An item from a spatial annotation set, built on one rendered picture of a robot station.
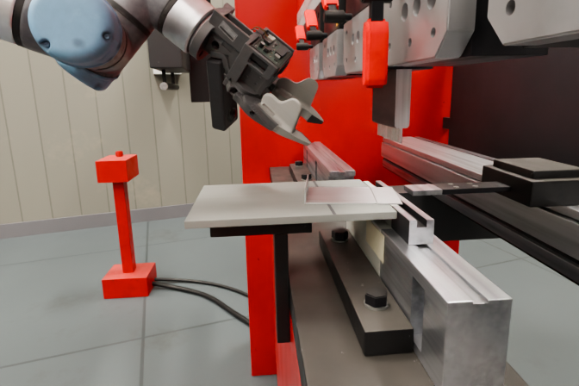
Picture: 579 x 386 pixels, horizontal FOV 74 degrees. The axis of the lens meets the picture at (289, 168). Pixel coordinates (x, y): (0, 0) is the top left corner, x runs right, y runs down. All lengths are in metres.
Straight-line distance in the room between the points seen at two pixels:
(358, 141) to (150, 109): 2.47
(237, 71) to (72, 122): 3.18
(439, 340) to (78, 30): 0.44
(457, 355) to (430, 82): 1.22
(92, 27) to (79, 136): 3.26
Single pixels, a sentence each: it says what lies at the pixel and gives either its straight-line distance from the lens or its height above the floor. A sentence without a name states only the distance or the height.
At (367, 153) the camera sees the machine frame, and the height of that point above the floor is 0.91.
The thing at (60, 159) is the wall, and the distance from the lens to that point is 3.73.
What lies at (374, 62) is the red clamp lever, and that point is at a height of 1.18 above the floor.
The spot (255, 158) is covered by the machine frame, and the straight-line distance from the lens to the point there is 1.41.
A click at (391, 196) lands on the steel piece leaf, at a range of 0.57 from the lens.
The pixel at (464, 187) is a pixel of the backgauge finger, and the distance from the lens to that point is 0.63.
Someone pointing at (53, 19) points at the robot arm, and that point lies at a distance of 0.44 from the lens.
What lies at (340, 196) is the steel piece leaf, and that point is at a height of 1.00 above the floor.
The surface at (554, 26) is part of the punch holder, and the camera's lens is 0.23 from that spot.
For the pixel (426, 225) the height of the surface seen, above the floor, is 0.99.
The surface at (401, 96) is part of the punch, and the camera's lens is 0.52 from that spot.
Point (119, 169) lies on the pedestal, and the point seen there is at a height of 0.75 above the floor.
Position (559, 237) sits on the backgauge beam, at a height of 0.94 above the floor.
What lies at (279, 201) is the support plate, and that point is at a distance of 0.54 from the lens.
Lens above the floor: 1.15
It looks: 12 degrees down
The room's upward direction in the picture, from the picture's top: 1 degrees counter-clockwise
